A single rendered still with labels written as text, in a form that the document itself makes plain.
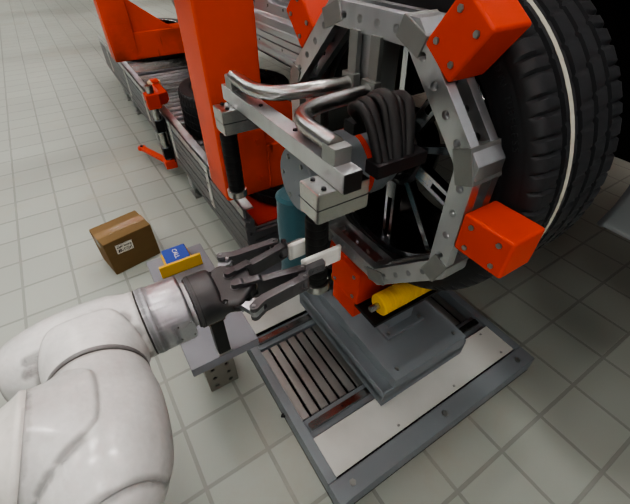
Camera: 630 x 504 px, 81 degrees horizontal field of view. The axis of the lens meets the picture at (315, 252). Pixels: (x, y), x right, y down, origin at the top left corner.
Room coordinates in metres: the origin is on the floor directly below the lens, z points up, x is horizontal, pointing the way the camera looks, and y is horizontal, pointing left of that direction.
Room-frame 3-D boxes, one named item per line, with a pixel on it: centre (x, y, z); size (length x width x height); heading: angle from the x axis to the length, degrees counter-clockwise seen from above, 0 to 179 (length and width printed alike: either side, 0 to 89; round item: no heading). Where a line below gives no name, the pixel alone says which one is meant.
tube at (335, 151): (0.56, -0.06, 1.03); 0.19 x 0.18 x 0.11; 122
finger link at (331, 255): (0.42, -0.01, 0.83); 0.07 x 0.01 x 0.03; 122
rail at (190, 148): (2.23, 0.90, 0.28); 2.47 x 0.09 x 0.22; 32
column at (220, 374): (0.71, 0.34, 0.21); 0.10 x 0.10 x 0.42; 32
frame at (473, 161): (0.71, -0.11, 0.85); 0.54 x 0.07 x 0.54; 32
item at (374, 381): (0.85, -0.22, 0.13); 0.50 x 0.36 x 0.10; 32
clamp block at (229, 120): (0.74, 0.15, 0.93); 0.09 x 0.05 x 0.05; 122
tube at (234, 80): (0.73, 0.05, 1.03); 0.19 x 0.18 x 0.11; 122
